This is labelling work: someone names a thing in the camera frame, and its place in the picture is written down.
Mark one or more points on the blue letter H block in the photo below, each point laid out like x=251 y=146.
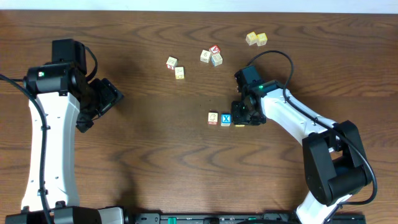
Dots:
x=216 y=59

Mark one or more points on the plain insect picture block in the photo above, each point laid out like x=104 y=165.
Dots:
x=205 y=56

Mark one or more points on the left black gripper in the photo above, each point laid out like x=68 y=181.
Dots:
x=107 y=94

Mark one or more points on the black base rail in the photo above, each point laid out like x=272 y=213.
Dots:
x=74 y=215

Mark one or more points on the red letter A block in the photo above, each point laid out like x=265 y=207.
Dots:
x=214 y=49

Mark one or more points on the yellow block left of pair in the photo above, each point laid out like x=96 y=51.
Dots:
x=251 y=38

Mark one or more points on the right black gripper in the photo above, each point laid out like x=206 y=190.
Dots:
x=237 y=118

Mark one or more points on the yellow block of pair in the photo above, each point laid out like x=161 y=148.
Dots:
x=251 y=38
x=261 y=39

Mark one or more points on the red number 3 block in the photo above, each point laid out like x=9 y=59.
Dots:
x=171 y=63

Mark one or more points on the yellow letter G block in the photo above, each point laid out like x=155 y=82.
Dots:
x=179 y=73

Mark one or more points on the yellow block right of pair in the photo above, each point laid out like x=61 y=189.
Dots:
x=261 y=39

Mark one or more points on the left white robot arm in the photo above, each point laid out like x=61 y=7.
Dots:
x=66 y=99

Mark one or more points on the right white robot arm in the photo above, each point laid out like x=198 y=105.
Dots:
x=334 y=160

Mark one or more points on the blue letter X block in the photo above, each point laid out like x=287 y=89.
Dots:
x=225 y=120

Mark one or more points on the red dinosaur picture block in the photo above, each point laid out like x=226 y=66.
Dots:
x=212 y=118

